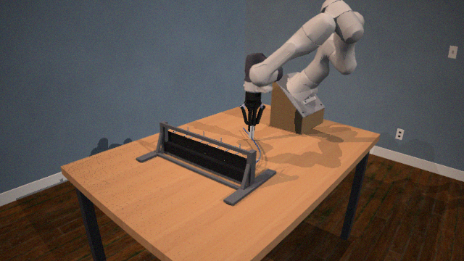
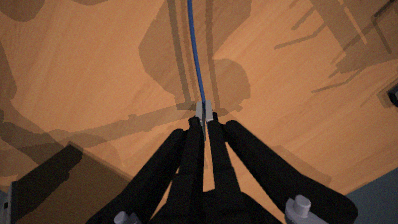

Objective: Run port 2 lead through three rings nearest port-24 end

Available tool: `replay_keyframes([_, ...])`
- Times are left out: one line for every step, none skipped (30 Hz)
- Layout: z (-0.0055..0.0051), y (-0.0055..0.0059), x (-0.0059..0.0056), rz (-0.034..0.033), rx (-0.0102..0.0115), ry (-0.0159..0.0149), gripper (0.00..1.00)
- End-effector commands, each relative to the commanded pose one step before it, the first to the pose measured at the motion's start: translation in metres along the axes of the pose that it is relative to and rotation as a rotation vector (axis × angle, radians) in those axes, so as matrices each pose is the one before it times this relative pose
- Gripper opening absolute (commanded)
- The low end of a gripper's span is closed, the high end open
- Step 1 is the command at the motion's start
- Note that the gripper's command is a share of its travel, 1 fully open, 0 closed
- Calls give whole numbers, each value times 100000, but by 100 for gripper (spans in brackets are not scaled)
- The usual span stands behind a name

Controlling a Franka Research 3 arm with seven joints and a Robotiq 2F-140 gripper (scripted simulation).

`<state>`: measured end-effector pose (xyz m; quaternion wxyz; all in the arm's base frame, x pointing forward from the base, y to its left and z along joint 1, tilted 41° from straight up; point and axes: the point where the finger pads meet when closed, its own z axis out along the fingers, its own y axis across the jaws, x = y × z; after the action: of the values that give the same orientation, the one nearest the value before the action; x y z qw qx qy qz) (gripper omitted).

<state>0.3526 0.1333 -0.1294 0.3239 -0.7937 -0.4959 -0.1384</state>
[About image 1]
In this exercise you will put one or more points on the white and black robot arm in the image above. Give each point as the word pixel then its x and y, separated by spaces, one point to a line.
pixel 335 15

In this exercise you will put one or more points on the grey rack with black patch panel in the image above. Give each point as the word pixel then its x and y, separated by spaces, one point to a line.
pixel 225 164

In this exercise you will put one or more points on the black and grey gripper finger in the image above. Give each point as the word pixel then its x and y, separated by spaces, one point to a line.
pixel 254 119
pixel 249 121

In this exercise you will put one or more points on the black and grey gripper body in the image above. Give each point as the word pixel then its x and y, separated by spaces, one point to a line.
pixel 252 98

